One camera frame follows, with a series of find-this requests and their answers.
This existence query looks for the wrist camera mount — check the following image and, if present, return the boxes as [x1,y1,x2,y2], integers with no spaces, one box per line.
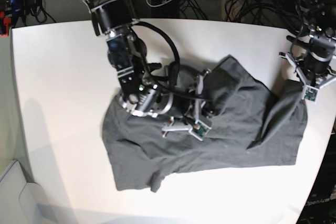
[279,52,335,103]
[160,68,213,142]

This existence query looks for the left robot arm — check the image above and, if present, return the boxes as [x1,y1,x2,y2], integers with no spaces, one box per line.
[284,0,335,90]

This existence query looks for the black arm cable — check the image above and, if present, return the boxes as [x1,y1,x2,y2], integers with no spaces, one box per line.
[131,22,182,88]

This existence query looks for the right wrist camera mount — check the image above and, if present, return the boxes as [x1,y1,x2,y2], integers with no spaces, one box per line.
[160,68,213,142]

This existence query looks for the grey t-shirt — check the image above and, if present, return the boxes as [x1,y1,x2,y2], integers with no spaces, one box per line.
[102,56,308,192]

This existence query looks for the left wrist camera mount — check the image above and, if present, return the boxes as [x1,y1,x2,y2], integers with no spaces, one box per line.
[279,52,335,103]

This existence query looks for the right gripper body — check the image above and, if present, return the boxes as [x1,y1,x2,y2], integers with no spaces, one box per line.
[168,77,212,127]

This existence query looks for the red clamp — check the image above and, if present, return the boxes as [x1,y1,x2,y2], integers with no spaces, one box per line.
[0,10,11,37]

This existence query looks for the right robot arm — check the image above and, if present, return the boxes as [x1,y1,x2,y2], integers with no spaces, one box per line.
[82,0,210,128]

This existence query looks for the white bin corner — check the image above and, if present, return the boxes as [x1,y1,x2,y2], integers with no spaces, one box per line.
[1,160,53,223]

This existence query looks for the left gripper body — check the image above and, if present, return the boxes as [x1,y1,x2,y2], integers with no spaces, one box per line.
[298,61,330,88]

